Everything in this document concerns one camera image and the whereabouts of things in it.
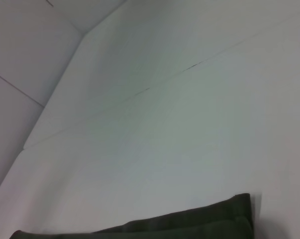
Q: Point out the dark green FREE! t-shirt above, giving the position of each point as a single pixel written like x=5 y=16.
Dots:
x=189 y=221

